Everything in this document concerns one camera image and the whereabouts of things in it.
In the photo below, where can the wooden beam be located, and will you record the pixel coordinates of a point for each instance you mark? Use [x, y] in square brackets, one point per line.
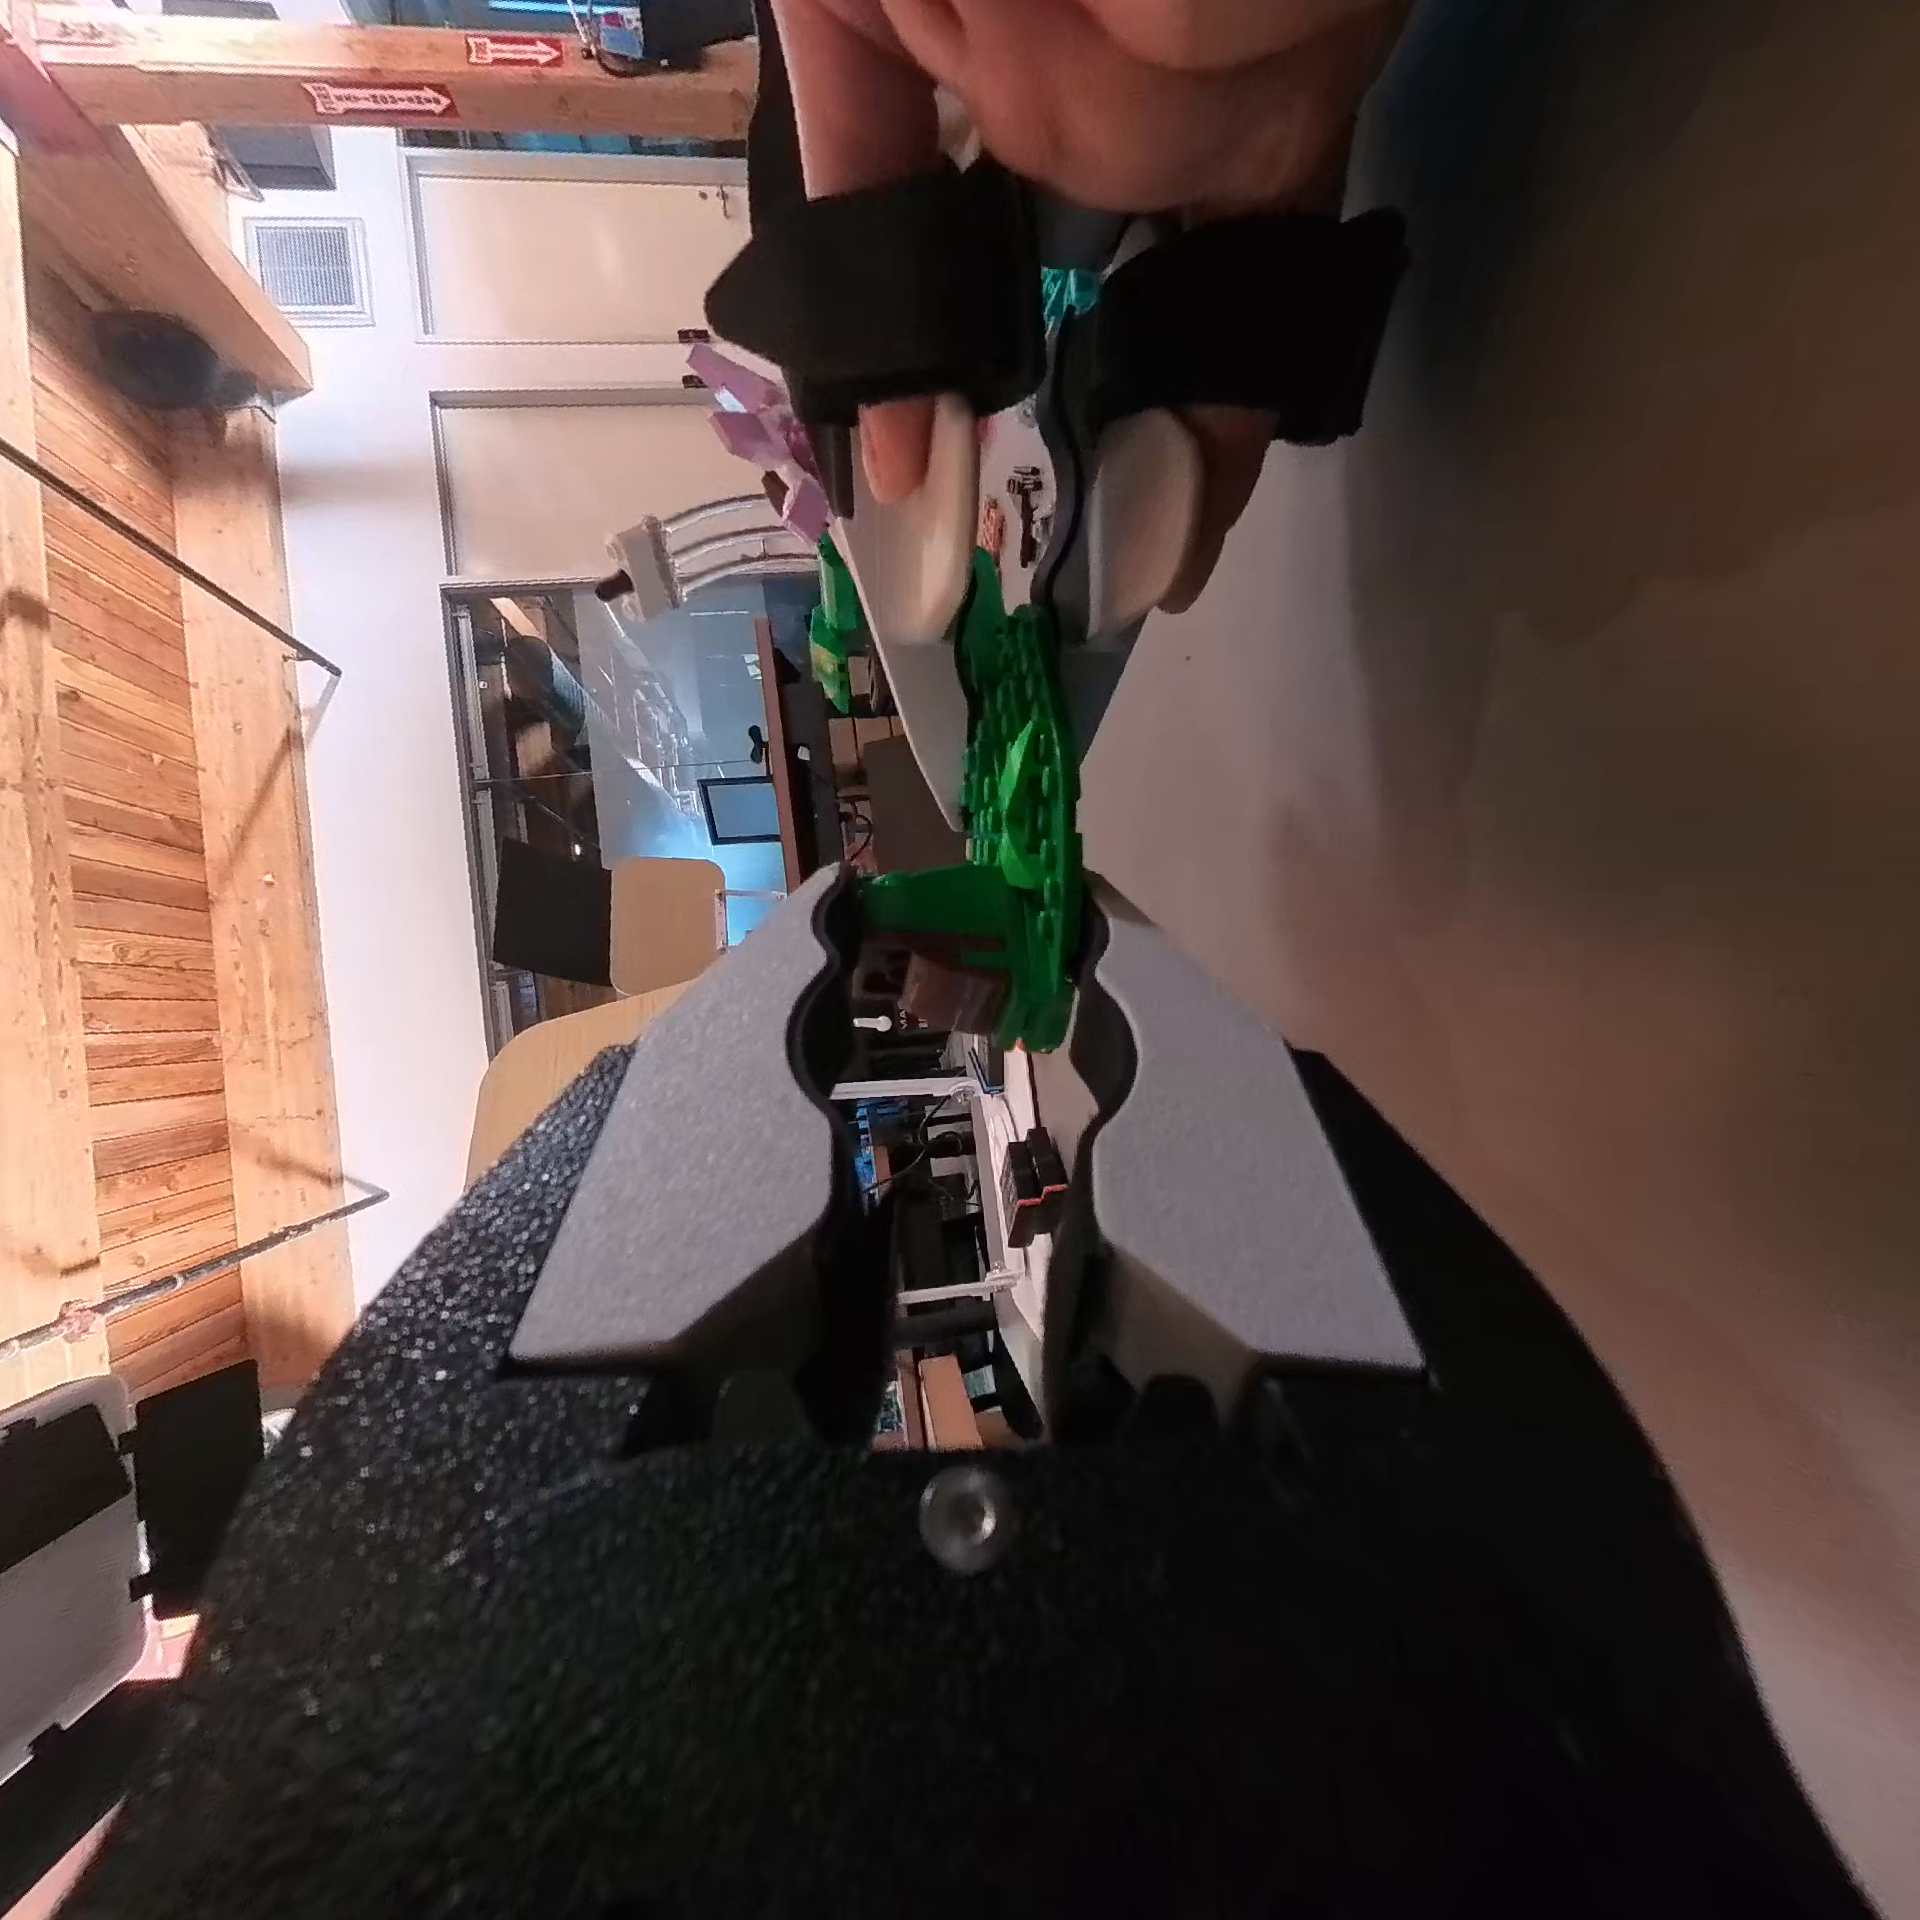
[599, 99]

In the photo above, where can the white air vent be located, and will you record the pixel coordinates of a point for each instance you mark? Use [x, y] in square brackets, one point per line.
[306, 271]

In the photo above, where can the white lamp fixture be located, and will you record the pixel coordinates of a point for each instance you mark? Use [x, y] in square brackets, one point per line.
[647, 567]

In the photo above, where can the green lego stem plate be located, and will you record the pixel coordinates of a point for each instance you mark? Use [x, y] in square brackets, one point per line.
[1026, 721]

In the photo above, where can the thin metal rod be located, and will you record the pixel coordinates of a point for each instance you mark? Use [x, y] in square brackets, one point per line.
[166, 562]

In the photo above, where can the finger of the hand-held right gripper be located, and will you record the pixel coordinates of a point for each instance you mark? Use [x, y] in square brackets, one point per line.
[1125, 523]
[921, 705]

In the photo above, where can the beige chair back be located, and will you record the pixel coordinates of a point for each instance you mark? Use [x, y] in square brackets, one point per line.
[668, 922]

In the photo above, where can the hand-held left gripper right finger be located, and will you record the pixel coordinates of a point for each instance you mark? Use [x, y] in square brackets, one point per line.
[1244, 1200]

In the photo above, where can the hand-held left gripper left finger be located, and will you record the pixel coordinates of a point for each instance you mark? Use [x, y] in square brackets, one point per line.
[690, 1170]

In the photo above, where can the small black monitor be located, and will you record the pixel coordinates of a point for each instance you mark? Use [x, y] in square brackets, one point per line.
[743, 811]

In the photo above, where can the red arrow sticker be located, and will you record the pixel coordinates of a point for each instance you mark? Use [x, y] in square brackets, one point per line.
[514, 50]
[377, 101]

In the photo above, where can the black orange block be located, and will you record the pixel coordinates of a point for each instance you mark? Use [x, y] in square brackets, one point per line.
[1037, 1184]

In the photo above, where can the person's right hand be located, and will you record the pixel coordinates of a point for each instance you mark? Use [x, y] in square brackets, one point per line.
[1142, 89]

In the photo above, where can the pink lego flower model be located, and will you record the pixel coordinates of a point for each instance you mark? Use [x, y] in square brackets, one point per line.
[751, 428]

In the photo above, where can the beige wooden chair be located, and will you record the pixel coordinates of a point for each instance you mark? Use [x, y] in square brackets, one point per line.
[556, 1079]

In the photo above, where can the dark dome fixture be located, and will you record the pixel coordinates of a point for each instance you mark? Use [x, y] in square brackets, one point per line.
[159, 360]

